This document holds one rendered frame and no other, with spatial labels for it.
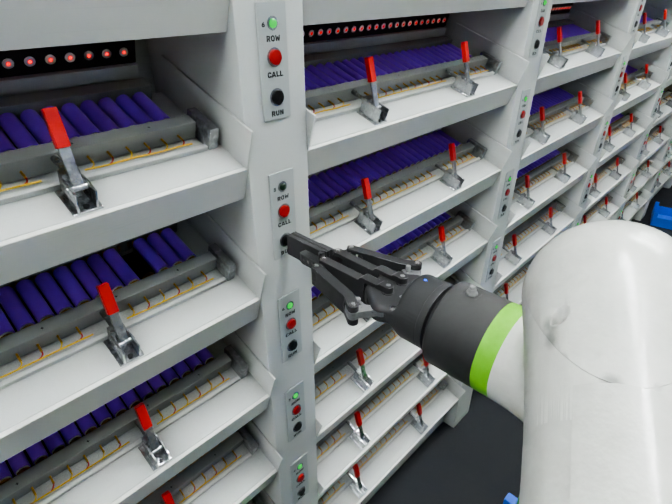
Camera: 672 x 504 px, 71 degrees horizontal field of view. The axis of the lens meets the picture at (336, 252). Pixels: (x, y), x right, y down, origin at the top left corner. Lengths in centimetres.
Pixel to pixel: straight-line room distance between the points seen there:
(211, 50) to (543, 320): 44
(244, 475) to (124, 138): 60
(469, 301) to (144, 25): 39
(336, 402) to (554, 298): 74
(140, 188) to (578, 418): 43
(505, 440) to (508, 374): 126
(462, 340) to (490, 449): 122
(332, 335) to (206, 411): 26
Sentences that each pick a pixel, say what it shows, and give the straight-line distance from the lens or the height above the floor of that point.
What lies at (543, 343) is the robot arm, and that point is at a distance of 30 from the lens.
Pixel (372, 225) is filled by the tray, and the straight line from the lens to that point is 79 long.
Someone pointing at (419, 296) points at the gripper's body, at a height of 99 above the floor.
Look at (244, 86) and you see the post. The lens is 55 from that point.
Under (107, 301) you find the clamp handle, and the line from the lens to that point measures 57.
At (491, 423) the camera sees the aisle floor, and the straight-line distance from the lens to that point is 172.
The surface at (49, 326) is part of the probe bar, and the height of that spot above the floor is 94.
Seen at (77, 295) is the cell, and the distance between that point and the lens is 64.
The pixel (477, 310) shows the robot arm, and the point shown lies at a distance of 45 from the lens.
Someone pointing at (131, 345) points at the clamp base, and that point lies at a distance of 60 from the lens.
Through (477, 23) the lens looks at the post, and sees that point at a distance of 115.
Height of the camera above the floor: 127
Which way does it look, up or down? 30 degrees down
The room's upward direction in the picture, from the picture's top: straight up
